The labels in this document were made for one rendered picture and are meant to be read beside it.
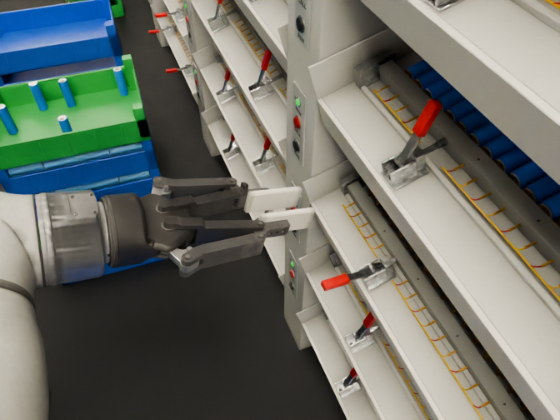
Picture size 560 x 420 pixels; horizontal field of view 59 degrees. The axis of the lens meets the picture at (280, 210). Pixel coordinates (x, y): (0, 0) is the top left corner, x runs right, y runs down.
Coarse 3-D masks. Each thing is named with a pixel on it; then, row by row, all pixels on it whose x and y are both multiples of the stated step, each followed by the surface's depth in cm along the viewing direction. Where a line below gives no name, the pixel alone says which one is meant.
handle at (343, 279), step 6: (366, 270) 63; (372, 270) 63; (342, 276) 62; (348, 276) 63; (354, 276) 63; (360, 276) 63; (366, 276) 63; (324, 282) 61; (330, 282) 61; (336, 282) 61; (342, 282) 62; (348, 282) 62; (324, 288) 61; (330, 288) 61
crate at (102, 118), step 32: (128, 64) 106; (0, 96) 103; (32, 96) 106; (96, 96) 109; (128, 96) 109; (0, 128) 102; (32, 128) 102; (96, 128) 94; (128, 128) 97; (0, 160) 93; (32, 160) 95
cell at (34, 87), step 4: (28, 84) 101; (32, 84) 101; (36, 84) 101; (32, 88) 101; (36, 88) 102; (32, 92) 102; (36, 92) 102; (40, 92) 103; (36, 96) 103; (40, 96) 103; (36, 100) 104; (40, 100) 104; (44, 100) 104; (40, 104) 104; (44, 104) 105; (40, 108) 105; (44, 108) 105
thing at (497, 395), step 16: (352, 192) 71; (368, 208) 68; (384, 224) 66; (384, 240) 65; (400, 256) 63; (416, 272) 61; (416, 288) 60; (432, 288) 60; (432, 304) 58; (448, 320) 57; (448, 336) 56; (464, 336) 56; (464, 352) 55; (448, 368) 55; (464, 368) 55; (480, 368) 53; (480, 384) 53; (496, 384) 52; (496, 400) 51; (512, 400) 51; (480, 416) 52; (512, 416) 50
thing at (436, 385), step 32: (320, 192) 74; (320, 224) 76; (352, 224) 70; (352, 256) 68; (384, 288) 64; (384, 320) 61; (416, 320) 60; (416, 352) 58; (448, 352) 57; (480, 352) 56; (416, 384) 58; (448, 384) 55; (448, 416) 54
